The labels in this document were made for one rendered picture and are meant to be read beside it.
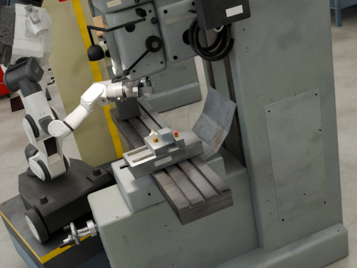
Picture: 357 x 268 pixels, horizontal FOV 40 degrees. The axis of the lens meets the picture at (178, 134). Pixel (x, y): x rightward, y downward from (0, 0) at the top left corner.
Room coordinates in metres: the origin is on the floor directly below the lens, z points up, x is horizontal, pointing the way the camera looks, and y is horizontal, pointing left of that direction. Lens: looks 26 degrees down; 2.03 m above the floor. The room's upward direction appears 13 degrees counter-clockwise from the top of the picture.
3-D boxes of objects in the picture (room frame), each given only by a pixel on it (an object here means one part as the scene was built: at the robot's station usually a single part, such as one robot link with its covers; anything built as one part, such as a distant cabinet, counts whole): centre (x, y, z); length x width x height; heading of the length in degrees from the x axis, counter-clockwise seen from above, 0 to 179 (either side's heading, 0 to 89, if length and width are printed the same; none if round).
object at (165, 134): (2.03, 0.06, 1.03); 0.06 x 0.05 x 0.06; 17
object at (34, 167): (2.72, 0.82, 0.68); 0.21 x 0.20 x 0.13; 31
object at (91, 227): (2.04, 0.58, 0.61); 0.16 x 0.12 x 0.12; 105
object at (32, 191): (2.69, 0.80, 0.59); 0.64 x 0.52 x 0.33; 31
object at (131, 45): (2.17, 0.09, 1.47); 0.21 x 0.19 x 0.32; 15
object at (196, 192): (2.23, 0.11, 0.87); 1.24 x 0.23 x 0.08; 15
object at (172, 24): (2.21, -0.09, 1.47); 0.24 x 0.19 x 0.26; 15
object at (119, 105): (2.70, 0.26, 1.01); 0.22 x 0.12 x 0.20; 8
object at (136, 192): (2.16, 0.10, 0.77); 0.50 x 0.35 x 0.12; 105
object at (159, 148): (2.01, 0.11, 1.00); 0.15 x 0.06 x 0.04; 17
